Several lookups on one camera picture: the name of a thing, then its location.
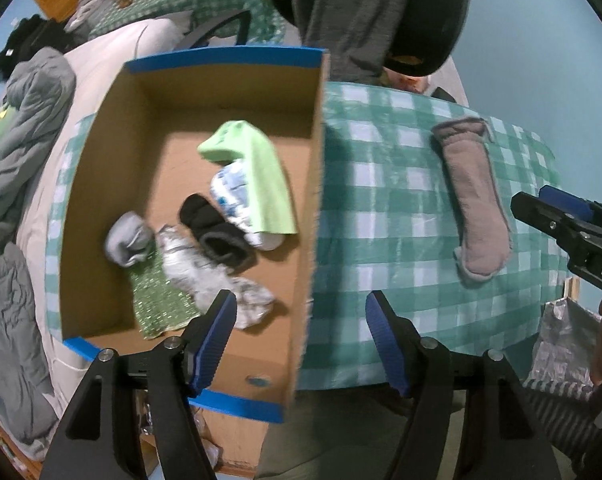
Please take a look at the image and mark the white grey patterned sock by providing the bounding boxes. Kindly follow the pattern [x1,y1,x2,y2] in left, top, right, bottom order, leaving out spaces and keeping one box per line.
[156,225,277,331]

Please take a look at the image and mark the silver crinkled bag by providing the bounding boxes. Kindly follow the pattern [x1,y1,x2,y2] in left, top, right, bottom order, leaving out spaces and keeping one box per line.
[526,297,602,391]

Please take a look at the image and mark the grey fleece garment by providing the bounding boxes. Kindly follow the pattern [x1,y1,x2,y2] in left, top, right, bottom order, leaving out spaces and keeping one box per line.
[291,0,417,83]

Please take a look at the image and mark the black sock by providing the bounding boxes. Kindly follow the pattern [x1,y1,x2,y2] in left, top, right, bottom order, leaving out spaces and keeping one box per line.
[178,192,256,273]

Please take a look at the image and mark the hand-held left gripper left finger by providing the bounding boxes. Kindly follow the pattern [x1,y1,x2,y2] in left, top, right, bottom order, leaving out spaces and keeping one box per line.
[40,289,238,480]

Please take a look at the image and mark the person's olive pants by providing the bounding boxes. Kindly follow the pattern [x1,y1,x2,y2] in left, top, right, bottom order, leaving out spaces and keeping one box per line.
[256,385,482,480]

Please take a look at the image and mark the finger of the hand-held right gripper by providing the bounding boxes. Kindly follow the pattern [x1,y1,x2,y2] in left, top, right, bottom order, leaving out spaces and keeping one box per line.
[511,192,594,261]
[538,185,602,233]

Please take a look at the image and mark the cardboard box with blue tape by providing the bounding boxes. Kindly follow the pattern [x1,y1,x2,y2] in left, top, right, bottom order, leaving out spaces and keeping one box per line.
[58,46,331,425]

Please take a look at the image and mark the light grey sock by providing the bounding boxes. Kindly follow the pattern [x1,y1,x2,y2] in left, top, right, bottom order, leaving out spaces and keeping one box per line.
[104,211,154,267]

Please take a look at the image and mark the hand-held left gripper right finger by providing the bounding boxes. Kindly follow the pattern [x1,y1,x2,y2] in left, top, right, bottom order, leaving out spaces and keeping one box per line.
[365,290,562,480]

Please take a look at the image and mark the light green cloth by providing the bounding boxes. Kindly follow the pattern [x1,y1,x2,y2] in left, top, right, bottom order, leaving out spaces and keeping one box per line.
[197,120,299,237]

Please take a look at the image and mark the person in grey hoodie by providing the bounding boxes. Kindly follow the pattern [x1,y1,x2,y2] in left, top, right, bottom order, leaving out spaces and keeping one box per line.
[183,0,472,96]

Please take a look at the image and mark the dark striped cloth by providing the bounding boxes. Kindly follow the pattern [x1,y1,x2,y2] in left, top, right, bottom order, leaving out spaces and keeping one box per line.
[518,380,599,466]

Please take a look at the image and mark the grey quilted blanket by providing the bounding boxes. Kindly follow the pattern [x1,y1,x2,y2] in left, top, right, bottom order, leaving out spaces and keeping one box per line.
[0,46,77,448]

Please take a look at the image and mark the green sparkly cloth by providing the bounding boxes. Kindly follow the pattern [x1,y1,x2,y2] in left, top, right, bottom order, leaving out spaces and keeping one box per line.
[126,255,204,341]

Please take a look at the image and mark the bed with pale sheet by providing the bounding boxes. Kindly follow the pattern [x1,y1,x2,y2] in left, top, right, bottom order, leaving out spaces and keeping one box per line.
[18,17,192,361]

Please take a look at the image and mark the white blue patterned sock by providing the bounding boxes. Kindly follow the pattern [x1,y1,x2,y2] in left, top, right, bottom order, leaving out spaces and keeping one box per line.
[210,159,284,252]

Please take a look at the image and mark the grey clothing pile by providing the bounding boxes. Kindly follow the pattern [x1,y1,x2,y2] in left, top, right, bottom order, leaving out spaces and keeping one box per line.
[64,0,107,31]

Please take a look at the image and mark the black clothing pile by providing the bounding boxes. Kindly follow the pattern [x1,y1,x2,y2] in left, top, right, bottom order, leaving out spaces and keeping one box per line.
[0,15,72,81]

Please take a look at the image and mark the long grey sock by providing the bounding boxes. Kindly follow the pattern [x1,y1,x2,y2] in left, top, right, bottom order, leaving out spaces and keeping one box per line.
[431,116,513,288]

